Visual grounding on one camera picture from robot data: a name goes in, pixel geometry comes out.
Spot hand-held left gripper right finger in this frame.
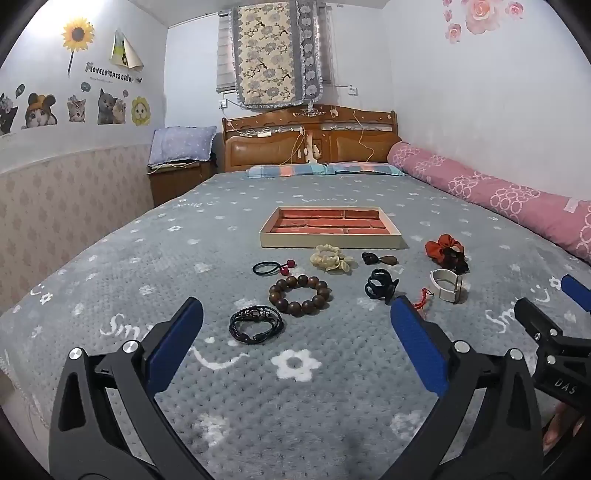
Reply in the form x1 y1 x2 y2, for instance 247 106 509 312
382 295 546 480

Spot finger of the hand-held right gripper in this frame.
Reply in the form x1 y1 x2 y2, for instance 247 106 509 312
514 298 566 343
560 274 591 315

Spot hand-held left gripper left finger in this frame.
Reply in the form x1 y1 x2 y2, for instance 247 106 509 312
48 296 218 480

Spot black braided leather bracelet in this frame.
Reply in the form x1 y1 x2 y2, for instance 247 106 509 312
229 305 284 346

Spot dark hair clip brown bead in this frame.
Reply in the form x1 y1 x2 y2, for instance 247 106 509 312
361 251 399 267

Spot orange scrunchie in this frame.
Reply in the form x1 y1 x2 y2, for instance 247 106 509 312
425 234 465 269

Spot brown wooden bead bracelet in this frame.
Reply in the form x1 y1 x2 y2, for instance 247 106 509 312
269 274 332 317

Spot cream scrunchie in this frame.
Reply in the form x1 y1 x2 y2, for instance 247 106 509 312
310 244 353 274

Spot beige tray with red compartments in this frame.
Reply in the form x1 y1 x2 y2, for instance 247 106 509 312
259 206 409 250

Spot black hair tie red balls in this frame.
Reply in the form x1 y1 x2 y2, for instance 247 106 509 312
252 259 297 279

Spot person's right hand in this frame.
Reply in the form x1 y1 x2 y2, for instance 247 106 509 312
542 401 583 454

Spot white cuff bangle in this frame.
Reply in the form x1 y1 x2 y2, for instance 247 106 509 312
429 269 464 306

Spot black hair claw clip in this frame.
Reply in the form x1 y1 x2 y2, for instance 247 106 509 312
364 268 400 306

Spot black scrunchie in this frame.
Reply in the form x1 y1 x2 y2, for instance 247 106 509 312
441 249 470 276

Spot grey floral blanket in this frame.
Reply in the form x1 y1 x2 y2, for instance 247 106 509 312
0 171 591 480

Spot pink patterned rolled quilt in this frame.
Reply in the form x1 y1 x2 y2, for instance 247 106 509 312
387 141 591 265

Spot wooden nightstand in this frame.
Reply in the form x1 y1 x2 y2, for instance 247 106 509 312
148 159 217 208

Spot plaid pillow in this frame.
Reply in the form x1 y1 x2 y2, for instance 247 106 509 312
329 161 407 177
247 163 332 180

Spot blue dotted pillow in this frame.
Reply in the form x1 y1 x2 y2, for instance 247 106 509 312
148 126 218 168

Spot wooden bed headboard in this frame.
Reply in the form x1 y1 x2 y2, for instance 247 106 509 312
222 105 402 174

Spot small plush doll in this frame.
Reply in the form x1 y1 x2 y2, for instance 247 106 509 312
307 131 324 165

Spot yellow flower cat sticker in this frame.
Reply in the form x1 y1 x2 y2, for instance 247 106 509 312
130 96 153 127

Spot floral hanging cloth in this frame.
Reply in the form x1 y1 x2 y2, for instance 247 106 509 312
231 0 327 110

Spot red cord charm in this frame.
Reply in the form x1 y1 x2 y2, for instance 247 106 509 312
412 287 435 313

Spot orange cable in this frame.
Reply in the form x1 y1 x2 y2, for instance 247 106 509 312
353 108 378 162

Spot grey cat wall sticker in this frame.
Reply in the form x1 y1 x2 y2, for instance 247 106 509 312
97 88 128 127

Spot tabby kitten wall sticker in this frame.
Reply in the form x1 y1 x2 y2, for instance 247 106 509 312
67 95 89 123

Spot hat cat wall sticker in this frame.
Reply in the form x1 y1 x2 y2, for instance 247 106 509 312
23 92 59 129

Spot lettering wall sticker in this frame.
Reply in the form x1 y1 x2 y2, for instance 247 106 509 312
84 62 142 84

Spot black cat wall sticker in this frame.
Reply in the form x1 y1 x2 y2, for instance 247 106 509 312
0 92 20 136

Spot peeling paper wall sticker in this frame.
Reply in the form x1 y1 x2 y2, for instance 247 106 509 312
109 28 144 71

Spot pink rose wall stickers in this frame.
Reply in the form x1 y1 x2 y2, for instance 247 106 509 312
441 0 525 45

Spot sunflower wall sticker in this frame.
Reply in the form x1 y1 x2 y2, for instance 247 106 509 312
61 18 96 77

